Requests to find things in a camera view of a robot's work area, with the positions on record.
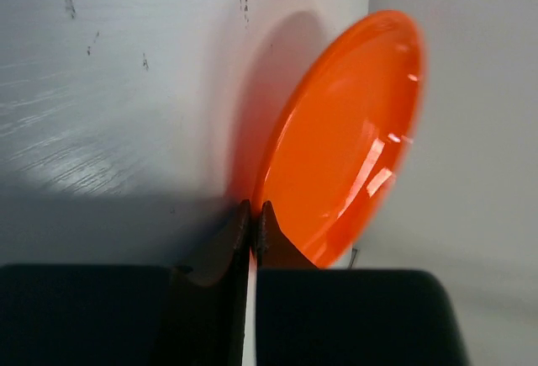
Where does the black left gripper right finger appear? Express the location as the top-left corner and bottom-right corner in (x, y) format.
(255, 202), (470, 365)

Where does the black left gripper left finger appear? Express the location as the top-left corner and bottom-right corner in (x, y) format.
(1, 200), (251, 365)

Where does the orange plate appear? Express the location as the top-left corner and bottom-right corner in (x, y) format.
(252, 10), (426, 268)

